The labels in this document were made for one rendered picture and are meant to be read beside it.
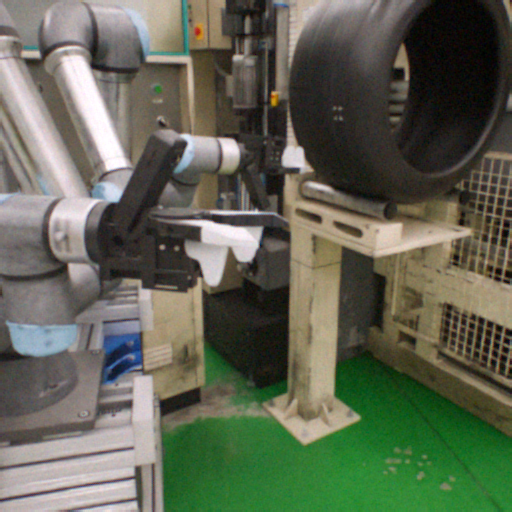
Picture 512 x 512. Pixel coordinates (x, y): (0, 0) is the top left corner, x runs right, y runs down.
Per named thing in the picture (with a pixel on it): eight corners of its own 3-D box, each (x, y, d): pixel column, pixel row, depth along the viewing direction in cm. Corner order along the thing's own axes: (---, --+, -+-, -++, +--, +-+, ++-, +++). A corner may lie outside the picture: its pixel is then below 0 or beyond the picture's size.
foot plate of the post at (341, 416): (261, 405, 200) (261, 396, 198) (315, 384, 213) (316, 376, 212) (303, 445, 178) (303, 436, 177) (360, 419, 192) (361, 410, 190)
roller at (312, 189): (297, 193, 152) (302, 178, 152) (308, 196, 155) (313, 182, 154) (382, 218, 125) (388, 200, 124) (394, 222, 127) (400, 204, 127)
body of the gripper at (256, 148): (290, 138, 112) (243, 134, 106) (285, 178, 114) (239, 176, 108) (271, 135, 118) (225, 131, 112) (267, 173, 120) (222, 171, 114)
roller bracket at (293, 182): (284, 204, 154) (285, 172, 151) (380, 189, 174) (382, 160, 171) (290, 206, 151) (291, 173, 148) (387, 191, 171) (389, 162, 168)
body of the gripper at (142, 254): (216, 277, 60) (122, 269, 62) (217, 204, 58) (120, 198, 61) (192, 294, 52) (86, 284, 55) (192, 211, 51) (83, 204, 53)
